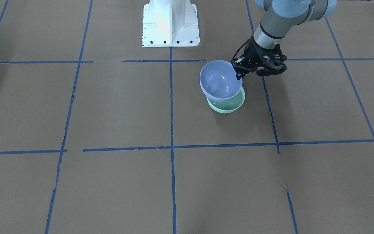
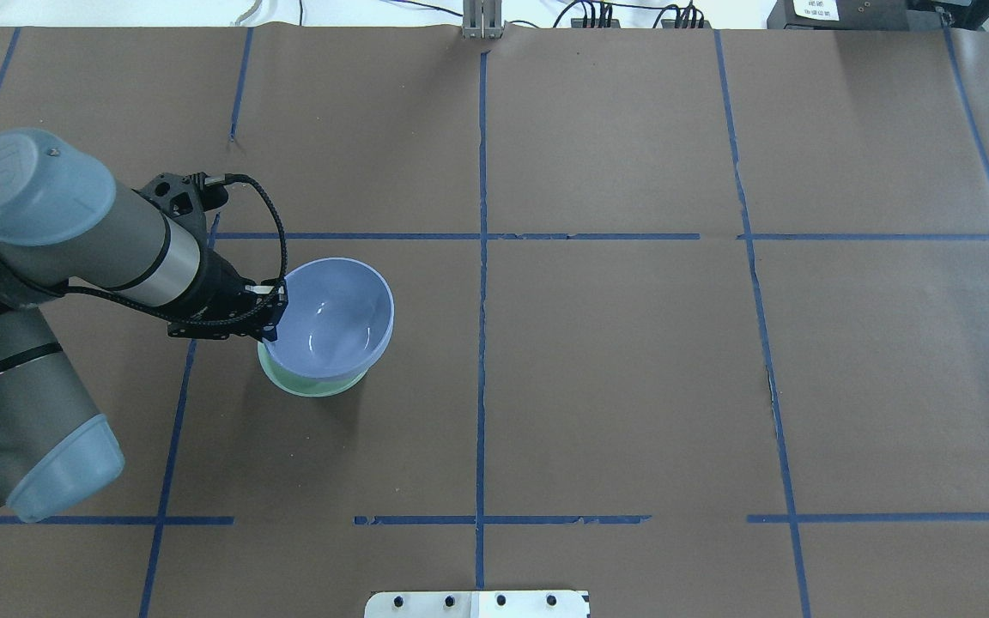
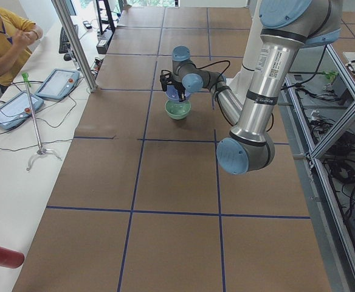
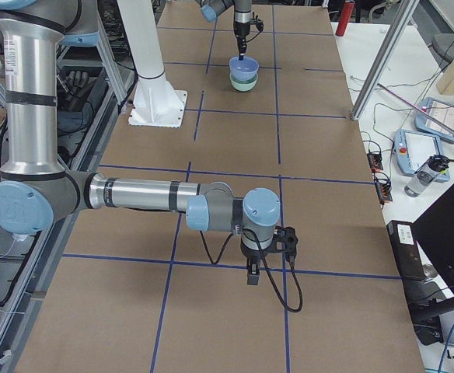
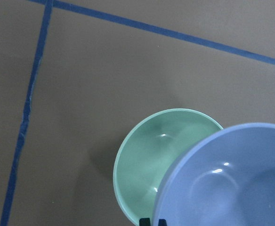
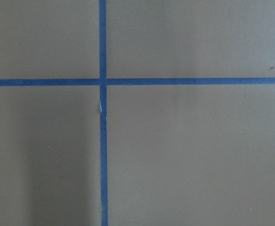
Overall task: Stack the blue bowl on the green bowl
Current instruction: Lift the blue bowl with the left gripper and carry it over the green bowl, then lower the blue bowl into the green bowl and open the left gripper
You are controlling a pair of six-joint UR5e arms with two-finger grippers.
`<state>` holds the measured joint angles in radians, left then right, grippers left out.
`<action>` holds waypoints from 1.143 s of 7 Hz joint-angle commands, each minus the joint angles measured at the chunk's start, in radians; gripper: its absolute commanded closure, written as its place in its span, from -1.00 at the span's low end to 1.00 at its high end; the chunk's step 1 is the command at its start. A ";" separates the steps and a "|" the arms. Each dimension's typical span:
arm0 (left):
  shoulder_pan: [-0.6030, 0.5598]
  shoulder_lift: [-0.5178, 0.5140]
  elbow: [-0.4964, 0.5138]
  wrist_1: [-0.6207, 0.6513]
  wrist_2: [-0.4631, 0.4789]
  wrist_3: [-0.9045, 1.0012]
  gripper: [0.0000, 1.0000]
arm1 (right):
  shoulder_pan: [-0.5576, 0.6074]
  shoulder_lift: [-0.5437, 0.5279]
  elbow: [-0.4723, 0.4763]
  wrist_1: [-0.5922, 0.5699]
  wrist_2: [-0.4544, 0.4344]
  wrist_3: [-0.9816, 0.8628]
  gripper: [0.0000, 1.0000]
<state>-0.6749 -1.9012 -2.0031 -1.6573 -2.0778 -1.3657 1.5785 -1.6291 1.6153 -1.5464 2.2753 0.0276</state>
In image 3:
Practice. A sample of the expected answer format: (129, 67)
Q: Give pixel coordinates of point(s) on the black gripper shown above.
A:
(182, 96)

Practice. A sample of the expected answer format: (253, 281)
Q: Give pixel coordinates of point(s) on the near blue teach pendant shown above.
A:
(14, 112)

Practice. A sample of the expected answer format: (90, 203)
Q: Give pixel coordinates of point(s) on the blue bowl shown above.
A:
(173, 95)

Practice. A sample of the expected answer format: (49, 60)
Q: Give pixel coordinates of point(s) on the black computer mouse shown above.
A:
(69, 57)

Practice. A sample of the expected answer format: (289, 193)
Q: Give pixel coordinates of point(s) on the far blue teach pendant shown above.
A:
(58, 84)

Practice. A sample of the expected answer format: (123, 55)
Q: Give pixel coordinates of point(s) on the green bowl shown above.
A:
(177, 111)

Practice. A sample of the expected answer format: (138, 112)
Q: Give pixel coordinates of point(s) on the aluminium frame post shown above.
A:
(66, 21)

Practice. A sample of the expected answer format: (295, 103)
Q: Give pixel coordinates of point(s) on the red cylinder bottle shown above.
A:
(10, 258)

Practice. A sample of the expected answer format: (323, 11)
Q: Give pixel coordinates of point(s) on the person in yellow shirt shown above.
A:
(17, 34)

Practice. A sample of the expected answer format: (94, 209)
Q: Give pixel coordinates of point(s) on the blue teach pendant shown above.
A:
(58, 84)
(14, 112)

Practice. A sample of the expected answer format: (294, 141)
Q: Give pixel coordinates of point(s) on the white pedestal column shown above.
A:
(241, 81)

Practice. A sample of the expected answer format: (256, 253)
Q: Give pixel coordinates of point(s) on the black keyboard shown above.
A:
(64, 43)

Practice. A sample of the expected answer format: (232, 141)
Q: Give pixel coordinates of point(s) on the green-handled reacher grabber stick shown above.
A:
(41, 152)

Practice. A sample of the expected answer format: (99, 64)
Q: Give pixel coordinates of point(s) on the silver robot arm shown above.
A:
(279, 30)

